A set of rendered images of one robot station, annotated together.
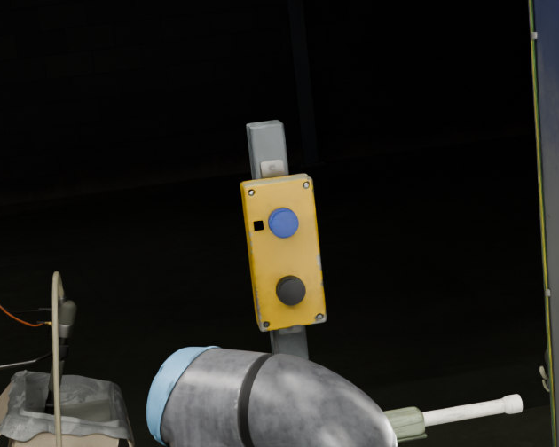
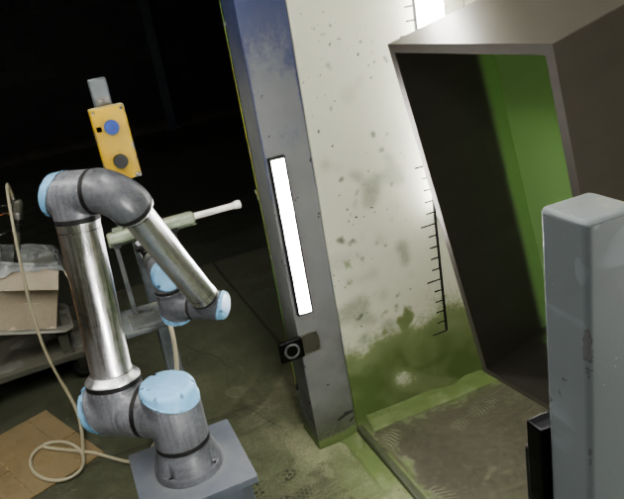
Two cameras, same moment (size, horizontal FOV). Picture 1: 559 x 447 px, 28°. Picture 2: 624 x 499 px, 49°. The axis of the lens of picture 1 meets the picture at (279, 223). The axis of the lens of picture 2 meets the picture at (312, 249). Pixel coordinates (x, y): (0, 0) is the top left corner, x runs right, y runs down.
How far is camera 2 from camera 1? 0.61 m
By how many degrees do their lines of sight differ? 13
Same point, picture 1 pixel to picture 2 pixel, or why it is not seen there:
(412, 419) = (187, 216)
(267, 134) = (97, 83)
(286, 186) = (110, 109)
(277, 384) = (92, 178)
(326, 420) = (116, 191)
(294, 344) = not seen: hidden behind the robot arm
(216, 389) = (66, 185)
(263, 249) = (103, 142)
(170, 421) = (50, 203)
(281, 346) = not seen: hidden behind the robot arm
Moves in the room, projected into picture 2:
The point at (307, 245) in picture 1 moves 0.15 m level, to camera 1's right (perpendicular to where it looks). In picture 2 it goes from (126, 138) to (168, 129)
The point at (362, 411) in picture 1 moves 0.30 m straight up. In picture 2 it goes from (133, 187) to (100, 63)
